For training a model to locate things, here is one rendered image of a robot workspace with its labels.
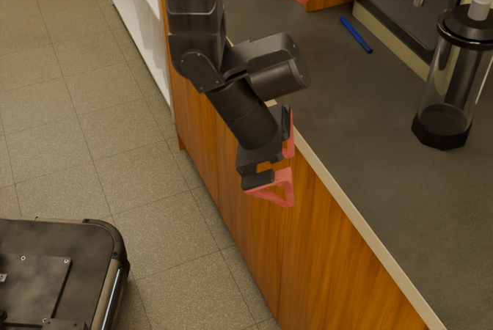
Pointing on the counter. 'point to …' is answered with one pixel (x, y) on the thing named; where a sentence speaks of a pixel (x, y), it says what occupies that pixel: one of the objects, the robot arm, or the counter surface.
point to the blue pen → (356, 34)
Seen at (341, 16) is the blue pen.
